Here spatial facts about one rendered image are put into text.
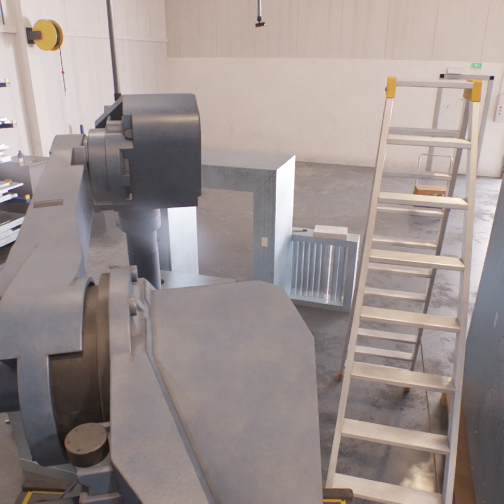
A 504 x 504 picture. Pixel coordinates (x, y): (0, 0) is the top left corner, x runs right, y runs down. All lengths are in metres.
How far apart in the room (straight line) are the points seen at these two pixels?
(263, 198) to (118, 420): 3.19
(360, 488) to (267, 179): 2.43
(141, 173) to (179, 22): 11.12
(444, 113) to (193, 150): 10.03
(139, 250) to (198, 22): 10.71
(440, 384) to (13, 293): 1.52
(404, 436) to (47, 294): 1.50
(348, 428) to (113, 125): 1.40
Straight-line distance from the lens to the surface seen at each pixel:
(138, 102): 1.53
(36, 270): 0.90
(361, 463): 3.26
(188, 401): 0.67
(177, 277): 3.94
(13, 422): 3.17
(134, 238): 1.85
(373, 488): 2.04
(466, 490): 3.09
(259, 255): 3.91
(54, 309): 0.76
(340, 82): 11.33
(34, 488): 1.48
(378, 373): 1.88
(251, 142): 11.96
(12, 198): 7.01
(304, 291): 4.84
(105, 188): 1.50
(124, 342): 0.70
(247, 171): 3.71
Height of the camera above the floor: 2.38
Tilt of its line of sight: 23 degrees down
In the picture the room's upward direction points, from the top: straight up
